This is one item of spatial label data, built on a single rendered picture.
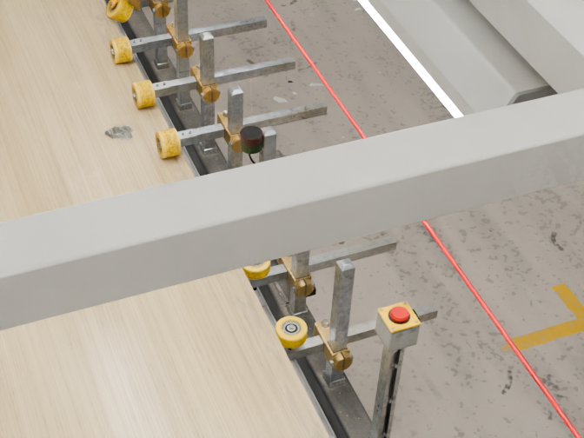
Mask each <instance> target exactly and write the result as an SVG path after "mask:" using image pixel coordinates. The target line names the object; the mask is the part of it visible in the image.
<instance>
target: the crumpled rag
mask: <svg viewBox="0 0 584 438"><path fill-rule="evenodd" d="M132 131H134V129H132V128H131V127H130V126H129V125H123V126H120V127H117V126H114V127H112V128H111V129H107V130H105V131H104V135H106V136H109V137H110V138H112V139H114V138H120V139H121V140H124V141H128V140H129V139H131V138H133V135H132V134H131V132H132Z"/></svg>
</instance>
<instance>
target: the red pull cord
mask: <svg viewBox="0 0 584 438"><path fill-rule="evenodd" d="M264 1H265V2H266V4H267V5H268V6H269V7H270V9H271V10H272V12H273V13H274V14H275V16H276V18H277V19H278V20H279V22H280V23H281V25H282V26H283V28H284V29H285V30H286V31H287V33H288V34H289V36H290V37H291V39H292V40H293V41H294V43H295V45H296V46H297V47H298V49H299V50H300V51H301V53H302V54H303V55H304V57H305V58H306V59H307V61H308V62H309V64H310V65H311V67H312V68H313V70H314V71H315V73H316V74H317V75H318V76H319V78H320V79H321V80H322V82H323V84H324V85H325V86H326V88H327V89H328V91H329V92H330V94H331V95H332V97H333V98H334V99H335V100H336V102H337V103H338V105H339V106H340V107H341V109H342V111H343V112H344V113H345V115H346V116H347V118H348V119H349V121H350V122H351V123H352V124H353V125H354V127H355V129H356V130H357V131H358V133H359V134H360V136H361V137H362V139H364V138H367V137H366V136H365V134H364V133H363V132H362V130H361V128H360V127H359V126H358V124H357V123H356V121H355V120H354V118H353V117H352V116H351V115H350V114H349V112H348V110H347V109H346V108H345V106H344V105H343V103H342V102H341V100H340V99H339V97H338V96H337V95H336V93H335V92H334V91H333V90H332V88H331V87H330V86H329V84H328V82H327V81H326V80H325V78H324V77H323V75H322V74H321V72H320V71H319V70H318V69H317V68H316V66H315V64H314V63H313V62H312V60H311V59H310V57H309V56H308V54H307V53H306V51H305V50H304V49H303V47H302V46H301V45H300V44H299V42H298V41H297V39H296V38H295V36H294V35H293V33H292V32H291V31H290V29H289V28H288V26H287V25H286V23H285V22H283V20H282V18H281V17H280V16H279V14H278V13H277V11H276V10H275V8H274V7H273V5H272V4H271V3H270V1H269V0H264ZM421 222H422V223H423V224H424V226H425V227H426V229H427V230H428V232H429V233H430V235H431V236H432V237H433V238H434V239H435V241H436V242H437V244H438V245H439V247H440V248H441V250H442V251H443V253H444V254H445V256H446V257H447V258H448V259H449V261H450V262H451V263H452V265H453V266H454V268H455V269H456V271H457V272H458V274H459V275H460V276H461V278H462V280H463V281H464V282H465V283H466V284H467V286H468V288H469V289H470V290H471V292H472V293H473V295H474V296H475V298H476V299H477V301H478V302H479V303H480V305H481V306H482V307H483V308H484V310H485V311H486V313H487V314H488V316H489V317H490V319H491V320H492V321H493V323H494V325H495V326H496V327H497V328H498V329H499V331H500V332H501V334H502V335H503V337H504V338H505V340H506V341H507V342H508V344H509V346H510V347H511V348H512V350H513V351H514V352H515V353H516V355H517V356H518V358H519V359H520V361H521V362H522V364H523V365H524V367H525V368H526V369H527V371H528V373H529V374H531V376H532V377H533V379H534V380H535V382H536V383H537V385H538V386H539V387H540V389H541V391H542V392H543V393H544V395H545V396H546V397H547V399H548V400H549V401H550V403H551V404H552V406H553V407H554V409H555V410H556V412H557V413H558V414H559V416H560V417H561V419H562V420H563V421H564V422H565V424H566V425H567V427H568V428H569V430H570V431H571V433H572V434H573V435H574V437H575V438H582V437H581V436H580V434H579V433H578V431H577V430H576V429H575V427H574V425H573V424H572V423H571V421H570V420H569V419H568V418H567V416H566V415H565V414H564V412H563V411H562V409H561V408H560V406H559V405H558V403H557V402H556V401H555V399H554V398H553V396H551V394H550V393H549V391H548V390H547V388H546V387H545V385H544V384H543V383H542V381H541V379H540V378H539V377H538V375H537V374H536V373H535V372H534V370H533V369H532V367H531V366H530V365H529V363H528V361H527V360H526V359H525V357H524V356H523V354H522V353H521V351H520V350H519V349H518V348H517V347H516V345H515V344H514V342H513V341H512V339H511V338H510V337H509V335H508V333H507V332H506V331H505V329H504V328H503V327H502V326H501V324H500V323H499V321H498V320H497V319H496V317H495V316H494V314H493V313H492V311H491V310H490V308H489V307H488V305H487V304H486V303H485V302H484V301H483V299H482V298H481V296H480V295H479V293H478V292H477V290H476V289H475V287H474V286H473V285H472V283H471V282H470V281H469V279H468V278H467V277H466V275H465V274H464V273H463V271H462V270H461V268H460V267H459V265H458V264H457V262H456V261H455V259H454V258H453V257H452V256H451V255H450V253H449V252H448V250H447V249H446V247H445V246H444V244H443V243H442V242H441V240H440V238H439V237H438V236H437V234H436V233H435V232H434V231H433V229H432V228H431V226H430V225H429V224H428V222H427V221H426V220H425V221H421Z"/></svg>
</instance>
